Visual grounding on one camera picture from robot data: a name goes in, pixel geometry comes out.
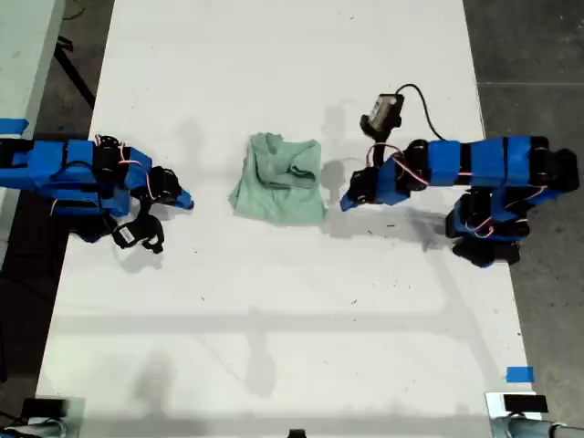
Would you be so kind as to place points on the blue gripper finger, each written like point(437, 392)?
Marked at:
point(184, 200)
point(351, 203)

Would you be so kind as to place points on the pale green T-shirt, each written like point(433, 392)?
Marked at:
point(278, 201)

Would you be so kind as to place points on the blue and black arm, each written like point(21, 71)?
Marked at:
point(483, 159)
point(59, 164)

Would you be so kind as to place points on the black stand leg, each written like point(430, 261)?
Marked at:
point(70, 68)

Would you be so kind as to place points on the long blue tape strip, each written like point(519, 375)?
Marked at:
point(11, 125)

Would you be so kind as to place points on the pale grey side table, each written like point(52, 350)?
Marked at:
point(23, 59)

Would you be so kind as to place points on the small black block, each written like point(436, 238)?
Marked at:
point(296, 434)

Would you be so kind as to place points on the short blue tape strip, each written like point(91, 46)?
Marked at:
point(520, 374)

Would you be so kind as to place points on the shiny metal plate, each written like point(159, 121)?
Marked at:
point(495, 406)
point(75, 424)

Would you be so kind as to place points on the small black box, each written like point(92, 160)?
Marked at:
point(524, 402)
point(43, 407)

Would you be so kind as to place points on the grey metal tube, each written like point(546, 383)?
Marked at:
point(529, 429)

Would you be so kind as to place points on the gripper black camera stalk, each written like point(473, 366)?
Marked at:
point(379, 146)
point(145, 210)

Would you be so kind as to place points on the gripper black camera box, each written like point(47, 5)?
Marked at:
point(383, 111)
point(128, 233)

